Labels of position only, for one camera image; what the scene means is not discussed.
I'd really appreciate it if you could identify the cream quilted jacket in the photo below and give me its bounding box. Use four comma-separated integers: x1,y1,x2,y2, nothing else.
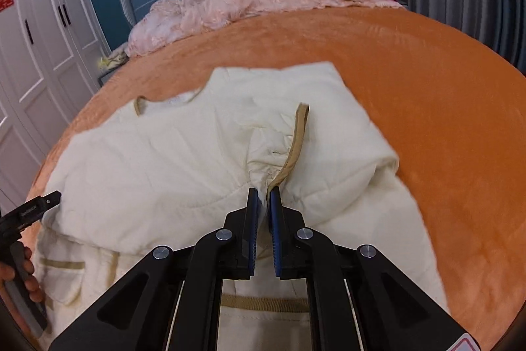
34,62,447,348

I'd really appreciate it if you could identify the person's left hand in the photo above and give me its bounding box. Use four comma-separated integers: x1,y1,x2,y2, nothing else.
0,245,46,305

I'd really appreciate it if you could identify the blue bedside table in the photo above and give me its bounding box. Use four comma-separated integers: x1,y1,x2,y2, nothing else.
97,67,119,87

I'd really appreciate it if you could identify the white panelled wardrobe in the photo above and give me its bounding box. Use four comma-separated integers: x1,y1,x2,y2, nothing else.
1,0,109,213

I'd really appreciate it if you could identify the clutter on bedside table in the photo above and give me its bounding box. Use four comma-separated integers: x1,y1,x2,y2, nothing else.
97,43,129,71

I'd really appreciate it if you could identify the orange plush bed blanket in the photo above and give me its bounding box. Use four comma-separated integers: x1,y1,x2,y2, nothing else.
29,7,525,350

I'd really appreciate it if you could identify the pink floral duvet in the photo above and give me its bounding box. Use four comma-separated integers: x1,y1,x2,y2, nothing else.
125,0,402,58

